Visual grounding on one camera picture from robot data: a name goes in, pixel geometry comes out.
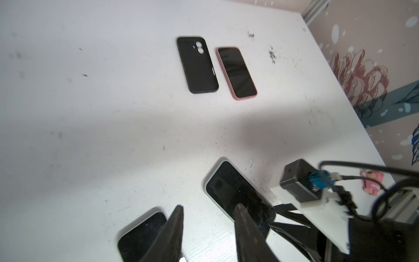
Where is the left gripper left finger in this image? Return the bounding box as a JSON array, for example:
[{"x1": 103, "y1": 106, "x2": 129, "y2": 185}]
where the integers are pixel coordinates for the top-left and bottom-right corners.
[{"x1": 140, "y1": 205, "x2": 184, "y2": 262}]

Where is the black phone face up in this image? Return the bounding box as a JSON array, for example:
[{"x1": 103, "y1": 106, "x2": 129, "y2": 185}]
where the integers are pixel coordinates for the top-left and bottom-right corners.
[{"x1": 117, "y1": 207, "x2": 168, "y2": 262}]

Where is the white phone face down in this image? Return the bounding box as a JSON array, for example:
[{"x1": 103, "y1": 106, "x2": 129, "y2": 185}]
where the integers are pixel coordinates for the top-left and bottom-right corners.
[{"x1": 206, "y1": 161, "x2": 276, "y2": 240}]

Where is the pink purple phone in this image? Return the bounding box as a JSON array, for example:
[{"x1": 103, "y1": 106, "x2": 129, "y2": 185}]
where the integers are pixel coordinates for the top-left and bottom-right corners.
[{"x1": 217, "y1": 47, "x2": 258, "y2": 99}]

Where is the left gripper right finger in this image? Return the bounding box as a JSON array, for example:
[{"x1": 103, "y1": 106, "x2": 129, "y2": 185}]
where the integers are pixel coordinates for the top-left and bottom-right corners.
[{"x1": 233, "y1": 204, "x2": 279, "y2": 262}]

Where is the small pink toy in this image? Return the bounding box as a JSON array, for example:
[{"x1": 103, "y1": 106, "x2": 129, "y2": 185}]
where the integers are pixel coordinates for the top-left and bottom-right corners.
[{"x1": 360, "y1": 170, "x2": 385, "y2": 197}]

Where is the black phone case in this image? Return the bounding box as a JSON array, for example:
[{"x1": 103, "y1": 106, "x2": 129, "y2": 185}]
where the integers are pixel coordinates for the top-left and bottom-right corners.
[{"x1": 176, "y1": 36, "x2": 219, "y2": 94}]

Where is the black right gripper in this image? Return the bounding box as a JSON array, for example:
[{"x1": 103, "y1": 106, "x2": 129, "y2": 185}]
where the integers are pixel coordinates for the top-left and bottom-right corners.
[{"x1": 270, "y1": 204, "x2": 419, "y2": 262}]

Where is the salmon pink phone case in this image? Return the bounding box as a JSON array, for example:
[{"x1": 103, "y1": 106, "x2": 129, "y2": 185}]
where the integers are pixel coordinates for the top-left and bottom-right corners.
[{"x1": 215, "y1": 46, "x2": 258, "y2": 101}]

